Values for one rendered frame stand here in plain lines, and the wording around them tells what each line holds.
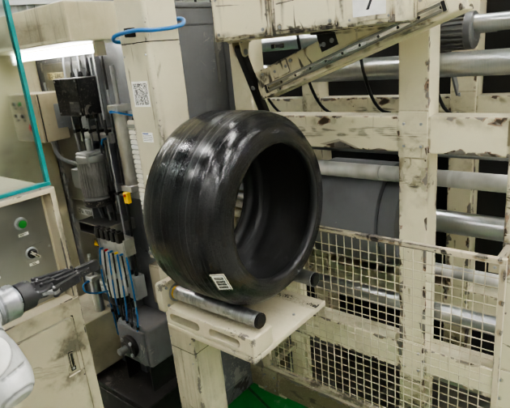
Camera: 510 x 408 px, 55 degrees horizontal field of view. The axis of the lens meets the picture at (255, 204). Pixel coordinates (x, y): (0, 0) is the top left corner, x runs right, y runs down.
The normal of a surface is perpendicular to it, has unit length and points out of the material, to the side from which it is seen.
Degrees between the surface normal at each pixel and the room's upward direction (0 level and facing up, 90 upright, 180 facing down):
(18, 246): 90
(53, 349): 90
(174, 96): 90
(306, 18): 90
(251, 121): 43
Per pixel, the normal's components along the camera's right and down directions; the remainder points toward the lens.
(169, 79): 0.77, 0.12
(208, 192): 0.08, -0.06
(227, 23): -0.62, 0.29
